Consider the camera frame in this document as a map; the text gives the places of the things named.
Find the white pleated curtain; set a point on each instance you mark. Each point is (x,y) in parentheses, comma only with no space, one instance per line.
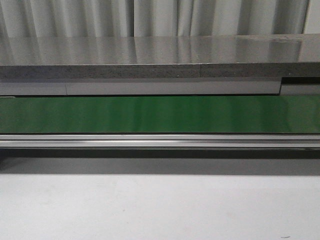
(157,18)

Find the green conveyor belt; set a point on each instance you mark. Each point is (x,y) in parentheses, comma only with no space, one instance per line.
(298,114)

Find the aluminium front conveyor rail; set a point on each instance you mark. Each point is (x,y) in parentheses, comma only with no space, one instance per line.
(230,140)

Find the grey rear conveyor rail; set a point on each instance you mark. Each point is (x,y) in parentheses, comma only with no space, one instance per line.
(161,86)

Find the grey stone slab table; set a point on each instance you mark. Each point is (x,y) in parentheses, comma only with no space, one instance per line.
(280,55)

